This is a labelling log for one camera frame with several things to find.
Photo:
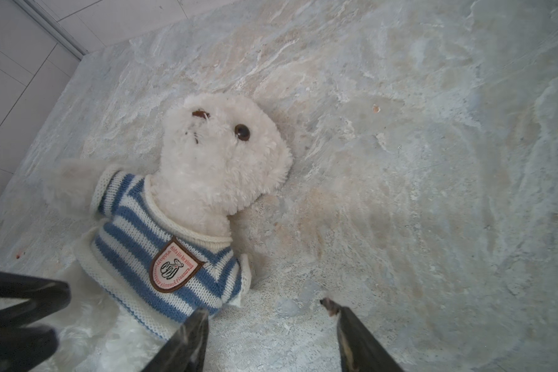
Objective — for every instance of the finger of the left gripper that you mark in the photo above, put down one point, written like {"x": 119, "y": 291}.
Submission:
{"x": 22, "y": 349}
{"x": 41, "y": 298}

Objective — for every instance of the left corner aluminium profile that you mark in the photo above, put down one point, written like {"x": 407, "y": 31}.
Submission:
{"x": 51, "y": 26}

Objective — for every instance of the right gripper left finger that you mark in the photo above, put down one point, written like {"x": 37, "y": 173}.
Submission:
{"x": 186, "y": 349}

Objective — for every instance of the blue white striped sweater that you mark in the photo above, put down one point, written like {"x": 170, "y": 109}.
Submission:
{"x": 158, "y": 271}

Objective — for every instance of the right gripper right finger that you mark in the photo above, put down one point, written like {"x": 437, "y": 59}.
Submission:
{"x": 359, "y": 350}

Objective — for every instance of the white teddy bear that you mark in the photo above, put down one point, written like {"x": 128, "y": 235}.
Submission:
{"x": 220, "y": 153}

